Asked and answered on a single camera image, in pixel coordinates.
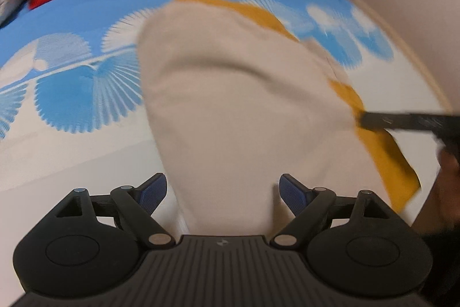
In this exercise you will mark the person's right forearm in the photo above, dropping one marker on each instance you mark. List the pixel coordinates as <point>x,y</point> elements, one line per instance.
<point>440,217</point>

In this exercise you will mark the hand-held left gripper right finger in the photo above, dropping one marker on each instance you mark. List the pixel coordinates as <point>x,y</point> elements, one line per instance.
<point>291,193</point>

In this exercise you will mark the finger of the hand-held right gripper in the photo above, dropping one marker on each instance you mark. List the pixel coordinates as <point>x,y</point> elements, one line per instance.
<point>402,120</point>

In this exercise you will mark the person's right hand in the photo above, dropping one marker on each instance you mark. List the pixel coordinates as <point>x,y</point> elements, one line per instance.
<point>451,166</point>

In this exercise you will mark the beige and yellow garment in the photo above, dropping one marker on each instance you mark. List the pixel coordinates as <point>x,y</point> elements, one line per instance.
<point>233,105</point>

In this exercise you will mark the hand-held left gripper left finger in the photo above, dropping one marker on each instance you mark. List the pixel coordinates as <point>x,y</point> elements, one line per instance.
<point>152,192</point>

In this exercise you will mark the blue and white printed bedsheet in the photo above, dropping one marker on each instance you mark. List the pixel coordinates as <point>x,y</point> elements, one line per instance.
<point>90,51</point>

